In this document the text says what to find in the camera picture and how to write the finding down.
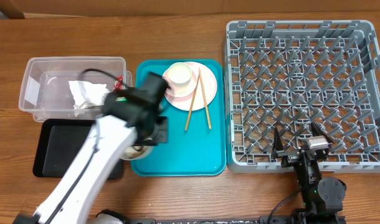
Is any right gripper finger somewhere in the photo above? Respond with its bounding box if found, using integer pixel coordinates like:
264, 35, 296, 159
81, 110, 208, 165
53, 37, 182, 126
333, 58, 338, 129
272, 128, 284, 152
311, 121, 333, 144

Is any red snack wrapper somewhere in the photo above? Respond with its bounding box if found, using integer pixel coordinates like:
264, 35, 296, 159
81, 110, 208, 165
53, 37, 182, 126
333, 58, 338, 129
113, 76, 125, 91

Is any grey bowl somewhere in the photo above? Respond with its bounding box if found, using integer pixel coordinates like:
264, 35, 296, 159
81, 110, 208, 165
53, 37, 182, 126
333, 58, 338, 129
120, 146, 153, 161

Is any white napkin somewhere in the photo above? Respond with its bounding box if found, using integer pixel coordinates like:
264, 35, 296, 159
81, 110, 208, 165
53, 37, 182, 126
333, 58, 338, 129
69, 80, 110, 116

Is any wooden chopstick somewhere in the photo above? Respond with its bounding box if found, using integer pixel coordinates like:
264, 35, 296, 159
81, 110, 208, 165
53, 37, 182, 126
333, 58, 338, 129
198, 68, 212, 129
184, 69, 201, 131

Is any pale green paper cup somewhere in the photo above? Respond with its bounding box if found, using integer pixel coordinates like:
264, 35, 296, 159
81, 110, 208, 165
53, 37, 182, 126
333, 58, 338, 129
168, 62, 192, 86

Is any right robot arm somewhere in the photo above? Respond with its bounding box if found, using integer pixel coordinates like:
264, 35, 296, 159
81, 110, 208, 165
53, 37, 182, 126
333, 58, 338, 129
267, 122, 347, 223

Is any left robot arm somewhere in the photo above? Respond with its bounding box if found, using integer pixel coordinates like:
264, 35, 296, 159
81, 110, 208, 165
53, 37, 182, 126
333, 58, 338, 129
14, 87, 166, 223

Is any grey dishwasher rack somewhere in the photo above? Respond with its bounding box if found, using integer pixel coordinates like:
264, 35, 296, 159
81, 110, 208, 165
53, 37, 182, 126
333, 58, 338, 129
224, 20, 380, 173

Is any teal serving tray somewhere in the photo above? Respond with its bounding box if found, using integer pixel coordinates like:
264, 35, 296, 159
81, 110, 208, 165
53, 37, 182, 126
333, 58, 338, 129
130, 59, 226, 177

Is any small pink plate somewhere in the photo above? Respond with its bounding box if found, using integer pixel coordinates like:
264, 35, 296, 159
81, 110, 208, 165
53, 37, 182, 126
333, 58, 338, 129
163, 70, 197, 98

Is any large pink plate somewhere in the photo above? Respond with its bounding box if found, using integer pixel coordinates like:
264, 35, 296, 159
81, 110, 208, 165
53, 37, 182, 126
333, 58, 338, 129
165, 61, 217, 111

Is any clear plastic storage bin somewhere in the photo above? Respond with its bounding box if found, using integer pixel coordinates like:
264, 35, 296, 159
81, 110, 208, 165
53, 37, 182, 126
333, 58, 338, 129
19, 56, 132, 122

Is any black plastic tray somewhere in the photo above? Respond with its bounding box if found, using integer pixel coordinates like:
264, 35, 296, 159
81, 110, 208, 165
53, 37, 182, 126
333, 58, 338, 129
32, 118, 125, 180

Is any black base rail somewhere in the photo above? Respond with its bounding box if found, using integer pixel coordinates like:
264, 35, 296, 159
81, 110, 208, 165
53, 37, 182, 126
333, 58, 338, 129
125, 216, 346, 224

